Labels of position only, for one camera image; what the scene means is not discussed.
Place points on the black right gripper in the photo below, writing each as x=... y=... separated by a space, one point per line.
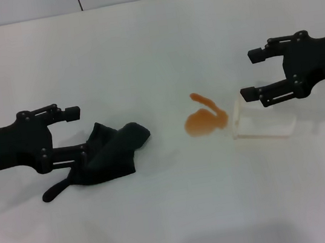
x=309 y=62

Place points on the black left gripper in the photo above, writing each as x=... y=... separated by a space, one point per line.
x=4 y=148

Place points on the white paper cup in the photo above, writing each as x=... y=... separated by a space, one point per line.
x=260 y=122

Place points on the dark blue rag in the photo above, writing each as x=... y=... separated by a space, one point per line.
x=115 y=153

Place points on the orange-brown liquid stain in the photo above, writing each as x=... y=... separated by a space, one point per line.
x=202 y=124

